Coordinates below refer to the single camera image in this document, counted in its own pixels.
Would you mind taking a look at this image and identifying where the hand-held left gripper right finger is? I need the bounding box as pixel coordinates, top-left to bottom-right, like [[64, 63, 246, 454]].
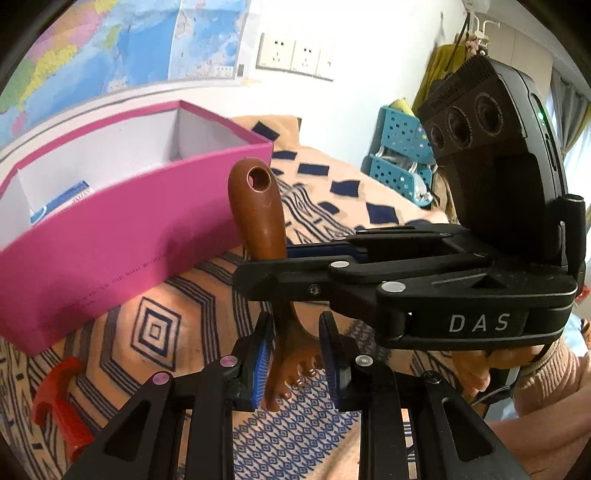
[[318, 311, 532, 480]]

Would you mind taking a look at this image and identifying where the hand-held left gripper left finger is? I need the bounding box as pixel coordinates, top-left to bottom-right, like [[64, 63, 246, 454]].
[[60, 311, 276, 480]]

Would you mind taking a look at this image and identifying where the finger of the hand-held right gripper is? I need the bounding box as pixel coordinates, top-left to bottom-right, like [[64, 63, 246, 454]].
[[286, 224, 463, 261], [232, 251, 578, 343]]

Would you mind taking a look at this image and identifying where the brown wooden back scratcher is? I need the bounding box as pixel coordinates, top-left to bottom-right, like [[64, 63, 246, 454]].
[[228, 157, 319, 412]]

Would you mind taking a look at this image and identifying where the pink cardboard box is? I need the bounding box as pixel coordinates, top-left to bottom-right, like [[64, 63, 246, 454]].
[[0, 100, 274, 357]]

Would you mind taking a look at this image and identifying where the red handled corkscrew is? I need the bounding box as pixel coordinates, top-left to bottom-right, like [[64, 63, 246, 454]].
[[31, 356, 95, 462]]

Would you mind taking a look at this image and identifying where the blue white medicine box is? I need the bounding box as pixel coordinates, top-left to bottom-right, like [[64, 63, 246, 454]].
[[28, 182, 95, 227]]

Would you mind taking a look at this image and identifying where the person's right forearm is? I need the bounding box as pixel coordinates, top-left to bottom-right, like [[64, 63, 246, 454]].
[[512, 318, 591, 418]]

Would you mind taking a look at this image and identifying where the person's right hand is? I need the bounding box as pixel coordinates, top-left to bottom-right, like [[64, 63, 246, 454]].
[[452, 346, 550, 406]]

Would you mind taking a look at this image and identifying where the orange patterned blanket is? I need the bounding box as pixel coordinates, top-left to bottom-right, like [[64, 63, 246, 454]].
[[0, 114, 462, 480]]

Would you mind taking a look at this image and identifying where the mustard hanging garment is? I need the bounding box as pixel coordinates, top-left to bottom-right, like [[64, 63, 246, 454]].
[[412, 44, 469, 109]]

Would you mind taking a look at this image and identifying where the black cable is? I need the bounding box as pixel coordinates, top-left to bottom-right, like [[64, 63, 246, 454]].
[[468, 367, 525, 418]]

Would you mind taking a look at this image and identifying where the white wall socket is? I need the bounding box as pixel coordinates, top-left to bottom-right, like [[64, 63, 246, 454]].
[[256, 32, 296, 72], [316, 48, 336, 82], [290, 41, 324, 77]]

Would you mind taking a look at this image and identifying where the colourful wall map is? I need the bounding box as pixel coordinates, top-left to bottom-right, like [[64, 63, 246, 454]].
[[0, 0, 252, 148]]

